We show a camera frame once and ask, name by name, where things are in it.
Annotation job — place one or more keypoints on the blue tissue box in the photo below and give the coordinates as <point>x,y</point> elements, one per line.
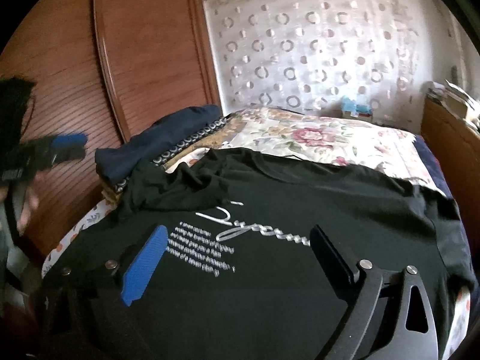
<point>353,110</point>

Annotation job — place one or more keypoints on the black printed t-shirt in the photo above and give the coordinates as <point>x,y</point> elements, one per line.
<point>243,281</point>

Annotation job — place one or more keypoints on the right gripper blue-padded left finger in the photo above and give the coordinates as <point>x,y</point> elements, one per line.
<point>125,266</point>

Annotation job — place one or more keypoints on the navy blue blanket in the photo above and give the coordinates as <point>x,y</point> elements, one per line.
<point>432,165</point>

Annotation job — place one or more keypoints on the wooden sideboard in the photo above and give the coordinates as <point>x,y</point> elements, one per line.
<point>456,147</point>

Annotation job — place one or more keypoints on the folded circle-patterned cloth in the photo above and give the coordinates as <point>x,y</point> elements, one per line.
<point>180,146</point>

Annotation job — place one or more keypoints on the person's left hand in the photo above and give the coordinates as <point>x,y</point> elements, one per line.
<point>30,202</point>

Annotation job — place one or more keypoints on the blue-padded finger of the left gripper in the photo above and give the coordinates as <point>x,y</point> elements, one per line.
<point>69,147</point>

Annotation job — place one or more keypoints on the stack of papers and books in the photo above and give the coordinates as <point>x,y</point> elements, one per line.
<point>456,101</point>

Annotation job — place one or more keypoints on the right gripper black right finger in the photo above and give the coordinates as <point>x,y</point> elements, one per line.
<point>407,329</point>

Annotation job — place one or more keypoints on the white circle-patterned curtain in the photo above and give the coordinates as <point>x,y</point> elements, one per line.
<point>310,56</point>

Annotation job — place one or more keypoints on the floral bedspread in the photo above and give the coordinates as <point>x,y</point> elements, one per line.
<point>339,142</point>

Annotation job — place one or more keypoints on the folded navy blue garment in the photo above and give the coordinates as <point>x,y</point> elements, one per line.
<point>185,115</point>

